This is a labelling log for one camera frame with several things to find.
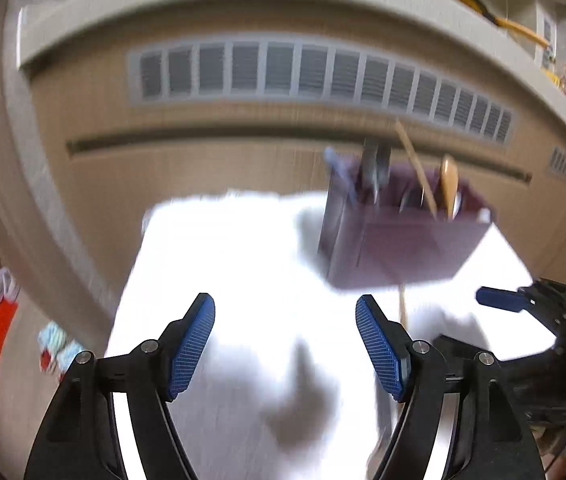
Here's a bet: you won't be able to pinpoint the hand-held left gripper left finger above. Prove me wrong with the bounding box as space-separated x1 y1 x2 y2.
23 292 216 480

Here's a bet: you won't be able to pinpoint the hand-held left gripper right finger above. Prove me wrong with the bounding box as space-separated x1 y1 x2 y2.
354 294 546 480

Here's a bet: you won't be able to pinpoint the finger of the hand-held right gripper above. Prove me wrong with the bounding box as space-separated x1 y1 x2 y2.
476 280 566 336

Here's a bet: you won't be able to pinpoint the purple utensil holder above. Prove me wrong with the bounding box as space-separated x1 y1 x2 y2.
317 152 495 291

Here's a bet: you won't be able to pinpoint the light blue plastic spoon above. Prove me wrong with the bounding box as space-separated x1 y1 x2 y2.
324 146 356 208

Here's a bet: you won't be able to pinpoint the colourful cloth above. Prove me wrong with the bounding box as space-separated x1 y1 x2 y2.
38 321 86 376

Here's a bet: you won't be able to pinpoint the small white vent grille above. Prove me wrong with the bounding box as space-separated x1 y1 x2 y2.
546 146 566 183

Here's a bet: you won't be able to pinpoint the dark metal utensil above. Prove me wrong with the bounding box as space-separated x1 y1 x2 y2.
361 136 391 203

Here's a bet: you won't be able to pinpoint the white and blue slippers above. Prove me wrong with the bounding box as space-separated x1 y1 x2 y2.
0 267 18 308

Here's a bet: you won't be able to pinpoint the long white vent grille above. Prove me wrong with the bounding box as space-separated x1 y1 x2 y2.
128 39 520 148

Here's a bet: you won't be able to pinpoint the wooden spoon handle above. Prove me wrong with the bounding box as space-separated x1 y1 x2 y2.
440 154 460 221

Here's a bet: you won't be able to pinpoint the black wok with wooden handle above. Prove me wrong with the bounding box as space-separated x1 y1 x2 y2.
450 0 549 46

